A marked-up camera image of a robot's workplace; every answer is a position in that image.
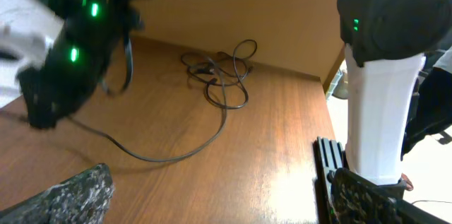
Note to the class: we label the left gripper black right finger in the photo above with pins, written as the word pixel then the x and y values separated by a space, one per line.
pixel 356 200

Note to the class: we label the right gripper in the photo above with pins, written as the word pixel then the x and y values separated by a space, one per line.
pixel 60 87

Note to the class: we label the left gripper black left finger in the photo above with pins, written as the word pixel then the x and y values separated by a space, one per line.
pixel 83 198

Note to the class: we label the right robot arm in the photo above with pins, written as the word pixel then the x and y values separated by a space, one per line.
pixel 385 42

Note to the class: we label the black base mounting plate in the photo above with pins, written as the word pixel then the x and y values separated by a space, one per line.
pixel 328 157

